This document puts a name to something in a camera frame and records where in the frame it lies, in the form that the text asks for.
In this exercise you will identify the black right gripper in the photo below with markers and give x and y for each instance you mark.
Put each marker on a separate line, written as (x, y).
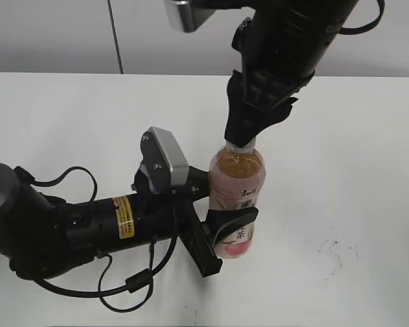
(259, 90)

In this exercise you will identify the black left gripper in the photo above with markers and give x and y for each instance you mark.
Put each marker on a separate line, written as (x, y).
(158, 216)

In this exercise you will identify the oolong tea bottle pink label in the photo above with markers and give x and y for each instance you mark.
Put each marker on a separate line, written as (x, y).
(236, 176)

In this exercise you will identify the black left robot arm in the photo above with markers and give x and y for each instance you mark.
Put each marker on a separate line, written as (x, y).
(45, 236)

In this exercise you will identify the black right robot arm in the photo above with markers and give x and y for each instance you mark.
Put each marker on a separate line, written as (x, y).
(280, 47)

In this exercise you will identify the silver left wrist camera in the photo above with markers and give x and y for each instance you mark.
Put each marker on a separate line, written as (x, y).
(163, 159)

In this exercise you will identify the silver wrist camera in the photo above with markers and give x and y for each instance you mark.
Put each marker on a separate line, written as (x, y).
(163, 159)
(187, 16)

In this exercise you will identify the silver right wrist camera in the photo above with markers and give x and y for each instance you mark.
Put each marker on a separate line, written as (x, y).
(187, 16)

